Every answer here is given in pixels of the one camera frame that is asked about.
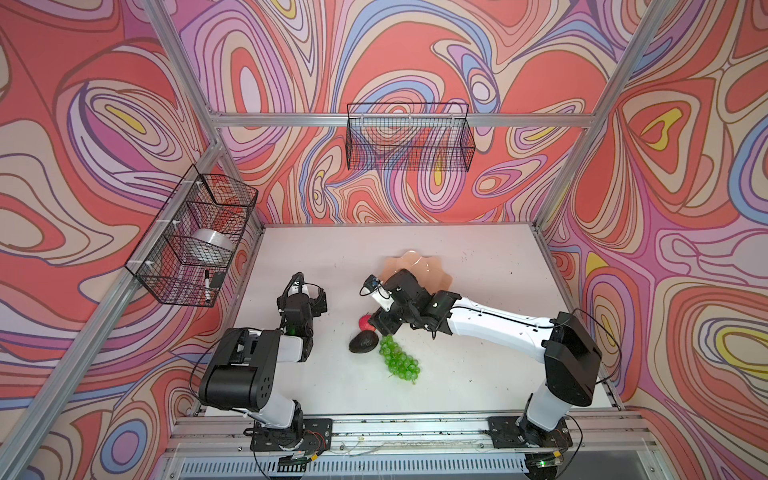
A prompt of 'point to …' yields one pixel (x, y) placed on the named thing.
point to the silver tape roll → (213, 238)
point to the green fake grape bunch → (398, 362)
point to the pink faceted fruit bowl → (427, 270)
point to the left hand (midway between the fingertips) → (306, 288)
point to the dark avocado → (364, 341)
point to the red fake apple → (363, 323)
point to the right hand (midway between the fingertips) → (382, 317)
